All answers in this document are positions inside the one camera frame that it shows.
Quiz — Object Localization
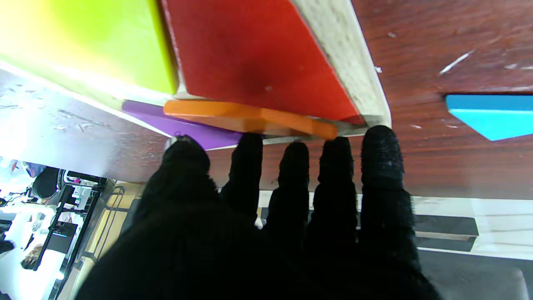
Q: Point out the dark metal stand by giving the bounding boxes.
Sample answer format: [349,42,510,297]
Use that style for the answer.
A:
[31,171,109,271]

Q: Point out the long black decorative tray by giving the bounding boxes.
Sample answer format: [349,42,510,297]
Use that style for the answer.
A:
[260,206,479,253]

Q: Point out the purple tangram triangle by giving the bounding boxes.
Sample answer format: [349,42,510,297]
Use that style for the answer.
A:
[122,100,247,150]

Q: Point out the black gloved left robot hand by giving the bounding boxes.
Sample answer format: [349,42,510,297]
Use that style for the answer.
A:
[75,125,442,300]

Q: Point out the marble coffee table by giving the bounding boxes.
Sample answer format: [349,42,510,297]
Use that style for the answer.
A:
[250,191,533,261]

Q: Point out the small blue tangram triangle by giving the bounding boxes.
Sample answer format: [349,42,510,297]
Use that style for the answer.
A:
[446,94,533,141]

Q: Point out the square wooden puzzle tray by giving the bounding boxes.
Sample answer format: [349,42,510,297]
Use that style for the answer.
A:
[0,0,392,144]

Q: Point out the thin metal side table frame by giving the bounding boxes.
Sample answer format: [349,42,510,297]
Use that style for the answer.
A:
[81,185,140,267]

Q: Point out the dark brown leather sofa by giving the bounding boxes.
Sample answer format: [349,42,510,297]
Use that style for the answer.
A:
[418,248,533,300]

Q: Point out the large red tangram triangle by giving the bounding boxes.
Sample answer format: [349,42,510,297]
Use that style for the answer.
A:
[162,0,367,125]

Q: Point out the large yellow tangram triangle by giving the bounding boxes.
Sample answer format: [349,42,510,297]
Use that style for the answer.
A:
[0,0,179,95]

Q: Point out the orange tangram parallelogram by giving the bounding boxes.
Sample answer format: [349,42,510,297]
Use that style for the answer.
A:
[163,99,339,140]

